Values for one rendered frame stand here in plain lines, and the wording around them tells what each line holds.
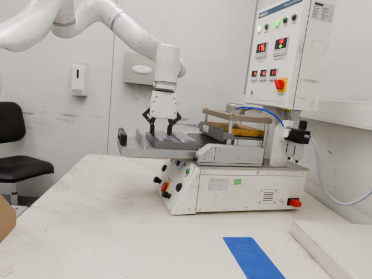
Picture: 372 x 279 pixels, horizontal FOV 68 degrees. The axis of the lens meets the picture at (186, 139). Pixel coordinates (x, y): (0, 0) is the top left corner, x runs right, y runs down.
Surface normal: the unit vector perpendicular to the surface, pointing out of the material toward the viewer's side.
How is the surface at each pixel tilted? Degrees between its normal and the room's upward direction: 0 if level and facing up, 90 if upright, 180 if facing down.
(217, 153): 90
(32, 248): 0
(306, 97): 90
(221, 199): 90
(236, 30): 90
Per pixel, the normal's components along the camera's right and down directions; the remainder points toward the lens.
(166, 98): 0.32, 0.15
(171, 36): 0.10, 0.18
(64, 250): 0.11, -0.98
